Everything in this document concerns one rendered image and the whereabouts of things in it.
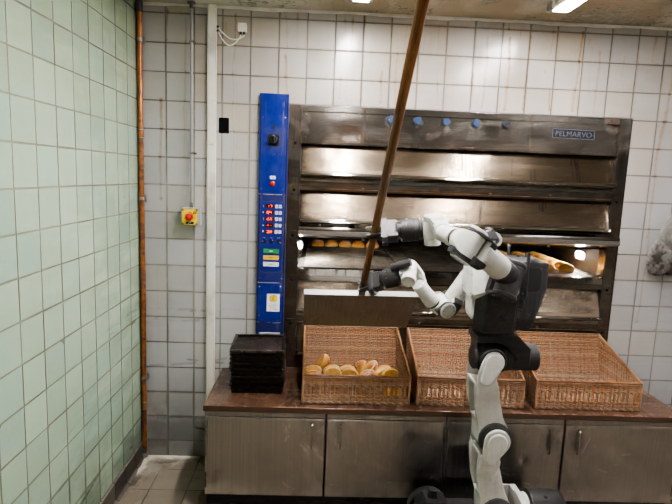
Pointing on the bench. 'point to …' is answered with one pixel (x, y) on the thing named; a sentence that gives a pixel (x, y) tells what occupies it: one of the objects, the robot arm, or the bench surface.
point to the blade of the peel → (358, 308)
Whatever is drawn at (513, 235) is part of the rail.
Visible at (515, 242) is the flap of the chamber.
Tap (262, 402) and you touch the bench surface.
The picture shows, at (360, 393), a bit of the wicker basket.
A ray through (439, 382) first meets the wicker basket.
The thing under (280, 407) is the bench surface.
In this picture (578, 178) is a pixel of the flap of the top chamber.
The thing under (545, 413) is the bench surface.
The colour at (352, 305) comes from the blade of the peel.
